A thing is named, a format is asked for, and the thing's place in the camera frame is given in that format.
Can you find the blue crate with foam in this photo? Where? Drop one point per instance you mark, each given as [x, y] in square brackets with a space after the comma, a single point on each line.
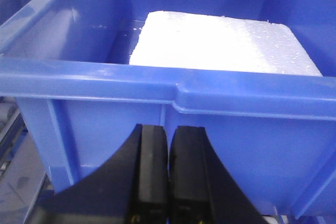
[66, 62]

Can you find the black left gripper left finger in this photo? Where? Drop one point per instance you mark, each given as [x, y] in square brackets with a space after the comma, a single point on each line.
[130, 187]

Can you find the white foam block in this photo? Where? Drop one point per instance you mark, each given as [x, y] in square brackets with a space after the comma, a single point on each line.
[205, 42]

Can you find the metal roller rail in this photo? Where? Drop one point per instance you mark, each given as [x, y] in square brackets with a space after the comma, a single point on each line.
[23, 177]

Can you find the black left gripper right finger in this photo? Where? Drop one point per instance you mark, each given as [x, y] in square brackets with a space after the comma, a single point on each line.
[201, 188]

